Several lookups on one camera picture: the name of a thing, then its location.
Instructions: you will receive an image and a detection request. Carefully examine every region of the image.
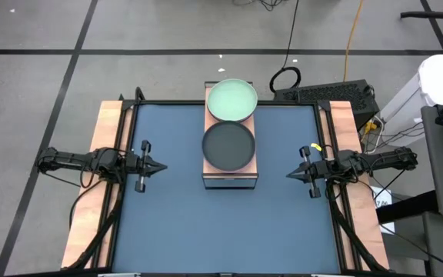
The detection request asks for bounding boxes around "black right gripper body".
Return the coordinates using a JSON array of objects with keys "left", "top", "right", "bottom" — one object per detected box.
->
[{"left": 299, "top": 145, "right": 332, "bottom": 199}]

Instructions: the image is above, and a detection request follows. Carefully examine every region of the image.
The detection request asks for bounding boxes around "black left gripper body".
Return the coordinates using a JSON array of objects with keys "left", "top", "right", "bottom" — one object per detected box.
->
[{"left": 127, "top": 140, "right": 152, "bottom": 193}]

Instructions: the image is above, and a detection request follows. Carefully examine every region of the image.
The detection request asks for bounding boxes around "black plate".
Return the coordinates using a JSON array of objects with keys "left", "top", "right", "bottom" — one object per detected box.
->
[{"left": 201, "top": 120, "right": 256, "bottom": 173}]

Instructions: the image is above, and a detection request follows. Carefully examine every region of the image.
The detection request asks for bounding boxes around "mint green plate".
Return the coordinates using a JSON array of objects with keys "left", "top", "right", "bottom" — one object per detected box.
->
[{"left": 206, "top": 78, "right": 259, "bottom": 123}]

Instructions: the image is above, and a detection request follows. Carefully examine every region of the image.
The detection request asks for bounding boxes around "white paper sheet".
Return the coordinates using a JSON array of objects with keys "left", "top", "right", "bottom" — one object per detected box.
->
[{"left": 369, "top": 185, "right": 395, "bottom": 234}]

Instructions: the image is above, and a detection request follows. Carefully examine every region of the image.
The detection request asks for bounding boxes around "yellow power plug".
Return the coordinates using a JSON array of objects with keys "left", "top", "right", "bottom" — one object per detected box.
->
[{"left": 363, "top": 118, "right": 384, "bottom": 135}]

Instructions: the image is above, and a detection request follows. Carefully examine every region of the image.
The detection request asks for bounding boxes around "black computer case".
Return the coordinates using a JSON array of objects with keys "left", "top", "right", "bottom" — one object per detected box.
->
[{"left": 273, "top": 79, "right": 381, "bottom": 131}]

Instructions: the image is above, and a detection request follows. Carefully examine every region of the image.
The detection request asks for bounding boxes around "blue table mat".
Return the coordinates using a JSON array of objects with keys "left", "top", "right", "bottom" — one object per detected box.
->
[{"left": 112, "top": 103, "right": 341, "bottom": 275}]

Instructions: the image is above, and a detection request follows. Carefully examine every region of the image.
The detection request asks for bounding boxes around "black base beam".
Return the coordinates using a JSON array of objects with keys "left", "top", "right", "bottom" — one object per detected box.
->
[{"left": 375, "top": 190, "right": 440, "bottom": 224}]

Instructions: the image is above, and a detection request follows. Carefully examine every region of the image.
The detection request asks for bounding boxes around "white cylindrical bin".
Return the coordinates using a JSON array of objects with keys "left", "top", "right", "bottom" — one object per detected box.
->
[{"left": 378, "top": 53, "right": 443, "bottom": 148}]

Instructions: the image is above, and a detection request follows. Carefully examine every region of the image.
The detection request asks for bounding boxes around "black bar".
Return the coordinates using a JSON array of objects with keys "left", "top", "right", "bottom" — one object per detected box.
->
[{"left": 400, "top": 11, "right": 443, "bottom": 20}]

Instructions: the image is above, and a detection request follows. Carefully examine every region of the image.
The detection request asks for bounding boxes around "black metal table frame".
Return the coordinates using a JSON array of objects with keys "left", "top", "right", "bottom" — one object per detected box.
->
[{"left": 90, "top": 86, "right": 361, "bottom": 275}]

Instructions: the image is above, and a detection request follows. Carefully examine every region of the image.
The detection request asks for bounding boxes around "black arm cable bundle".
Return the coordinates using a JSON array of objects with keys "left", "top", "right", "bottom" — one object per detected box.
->
[
  {"left": 65, "top": 180, "right": 126, "bottom": 270},
  {"left": 327, "top": 184, "right": 386, "bottom": 272}
]

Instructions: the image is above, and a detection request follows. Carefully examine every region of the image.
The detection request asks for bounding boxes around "yellow cable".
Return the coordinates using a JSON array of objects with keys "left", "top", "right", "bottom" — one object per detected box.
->
[{"left": 342, "top": 0, "right": 365, "bottom": 82}]

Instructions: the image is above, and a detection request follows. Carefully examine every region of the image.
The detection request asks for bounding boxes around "long black cable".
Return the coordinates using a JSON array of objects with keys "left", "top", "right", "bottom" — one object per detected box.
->
[{"left": 268, "top": 0, "right": 302, "bottom": 95}]

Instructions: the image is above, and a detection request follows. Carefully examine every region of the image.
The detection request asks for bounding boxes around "black cable tangle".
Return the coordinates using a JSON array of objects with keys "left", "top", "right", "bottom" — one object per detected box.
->
[{"left": 231, "top": 0, "right": 290, "bottom": 12}]

